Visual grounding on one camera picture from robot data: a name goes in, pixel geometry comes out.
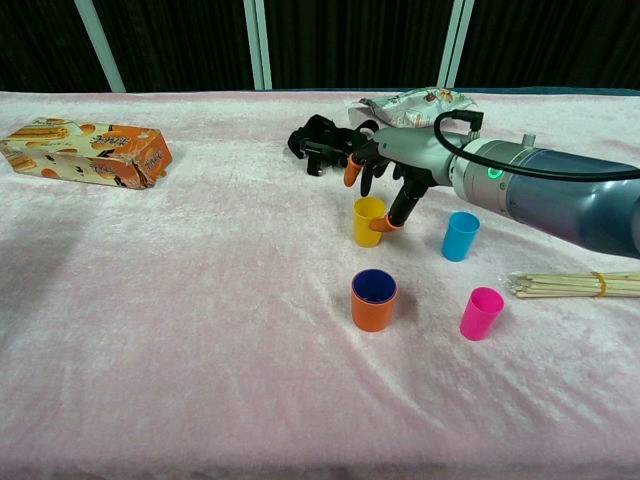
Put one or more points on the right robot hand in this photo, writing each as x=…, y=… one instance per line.
x=415, y=155

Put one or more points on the yellow plastic cup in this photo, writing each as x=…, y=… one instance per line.
x=365, y=230

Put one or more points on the light blue plastic cup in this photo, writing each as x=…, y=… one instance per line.
x=459, y=240

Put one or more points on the pink plastic cup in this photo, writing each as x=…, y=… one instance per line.
x=477, y=317

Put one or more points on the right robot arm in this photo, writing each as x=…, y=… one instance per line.
x=560, y=192

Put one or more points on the silver snack bag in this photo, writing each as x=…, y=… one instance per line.
x=415, y=107

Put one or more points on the yellow-rimmed bottle cap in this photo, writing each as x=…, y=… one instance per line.
x=372, y=315

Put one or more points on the wooden stick bundle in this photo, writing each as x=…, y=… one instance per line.
x=555, y=285

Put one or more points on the yellow rubber band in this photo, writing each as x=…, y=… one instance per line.
x=600, y=285

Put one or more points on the pink plush cloth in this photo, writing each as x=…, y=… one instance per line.
x=200, y=325

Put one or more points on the orange biscuit box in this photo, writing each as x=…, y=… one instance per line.
x=85, y=152

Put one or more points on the white partition post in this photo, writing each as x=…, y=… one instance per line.
x=100, y=45
x=455, y=45
x=257, y=45

